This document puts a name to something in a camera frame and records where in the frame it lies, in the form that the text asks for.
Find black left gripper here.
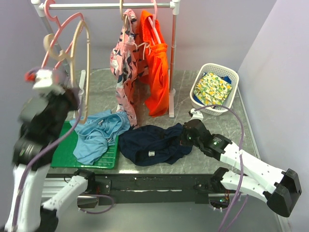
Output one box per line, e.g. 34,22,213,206
39,82,82,138

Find navy blue shorts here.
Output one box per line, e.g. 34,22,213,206
118,123,192,167

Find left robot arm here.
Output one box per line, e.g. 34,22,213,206
1,87,96,232

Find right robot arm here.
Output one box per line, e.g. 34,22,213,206
181,119,302,218

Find light blue shorts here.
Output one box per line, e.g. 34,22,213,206
73,110,131,165

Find orange shorts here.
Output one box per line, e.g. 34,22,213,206
138,10,169,117

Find pink patterned shorts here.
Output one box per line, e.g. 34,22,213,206
110,17,140,129

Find beige hanger with pink shorts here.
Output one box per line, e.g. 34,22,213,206
119,0,136,48

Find pink hanger with orange shorts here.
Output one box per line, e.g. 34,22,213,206
138,0,161,60

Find lemon print cloth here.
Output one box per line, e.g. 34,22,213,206
193,72,233,105

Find green plastic tray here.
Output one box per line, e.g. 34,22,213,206
51,130,118,169

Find white perforated plastic basket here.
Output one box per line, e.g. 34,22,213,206
190,63,239,116

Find blue cloth in basket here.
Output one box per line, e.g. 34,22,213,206
202,72,232,84

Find white clothes rack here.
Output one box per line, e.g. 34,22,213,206
31,0,180,118

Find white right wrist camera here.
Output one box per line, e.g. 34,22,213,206
188,108,204,126

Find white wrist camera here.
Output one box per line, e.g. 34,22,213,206
25,68,66,95
188,108,204,126

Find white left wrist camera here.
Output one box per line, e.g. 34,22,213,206
25,68,66,95

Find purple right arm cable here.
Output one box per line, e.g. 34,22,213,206
194,105,249,232

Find black mounting base rail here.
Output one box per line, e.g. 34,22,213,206
67,173,242,210

